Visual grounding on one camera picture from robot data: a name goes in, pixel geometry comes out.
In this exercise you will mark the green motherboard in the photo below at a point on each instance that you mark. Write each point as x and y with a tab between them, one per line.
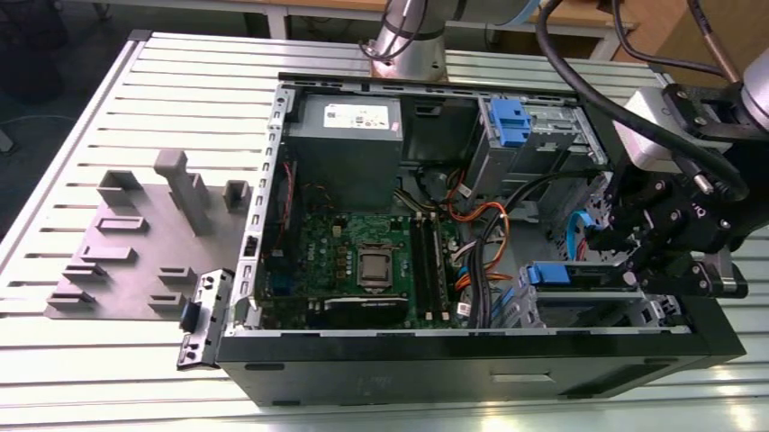
325	243

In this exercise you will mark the black open PC case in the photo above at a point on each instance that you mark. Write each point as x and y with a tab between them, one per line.
421	373

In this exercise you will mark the metal expansion slot retainer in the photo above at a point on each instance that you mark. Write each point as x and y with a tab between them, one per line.
210	315

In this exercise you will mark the black wrist mount bracket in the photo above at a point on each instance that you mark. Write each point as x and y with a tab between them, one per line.
691	103

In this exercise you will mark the blue drive cage latch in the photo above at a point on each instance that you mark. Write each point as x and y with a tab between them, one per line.
509	121

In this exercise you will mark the silver CPU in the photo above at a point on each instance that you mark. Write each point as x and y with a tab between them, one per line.
375	266

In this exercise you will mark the black RAM stick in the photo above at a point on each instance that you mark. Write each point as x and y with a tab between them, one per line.
424	270
441	270

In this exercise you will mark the grey parts rack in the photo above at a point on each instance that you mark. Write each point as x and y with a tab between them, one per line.
138	270

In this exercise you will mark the grey power supply unit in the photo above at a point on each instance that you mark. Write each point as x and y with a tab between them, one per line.
343	166

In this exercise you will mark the black graphics card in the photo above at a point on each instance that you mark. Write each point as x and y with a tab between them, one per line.
367	310

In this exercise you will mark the brown wooden cabinet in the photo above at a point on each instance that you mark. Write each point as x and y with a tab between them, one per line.
662	27

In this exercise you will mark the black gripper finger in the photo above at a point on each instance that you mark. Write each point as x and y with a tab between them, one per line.
700	276
646	202

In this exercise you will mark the hard disk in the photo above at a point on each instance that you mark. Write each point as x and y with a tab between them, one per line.
547	275

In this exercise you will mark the metal disk bay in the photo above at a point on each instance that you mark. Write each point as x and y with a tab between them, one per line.
583	295

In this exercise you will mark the white desk frame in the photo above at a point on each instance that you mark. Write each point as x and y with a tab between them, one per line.
279	24

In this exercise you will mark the metal optical drive cage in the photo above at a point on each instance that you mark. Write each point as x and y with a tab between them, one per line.
511	166

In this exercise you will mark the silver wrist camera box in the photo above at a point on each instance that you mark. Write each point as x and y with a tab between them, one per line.
632	150

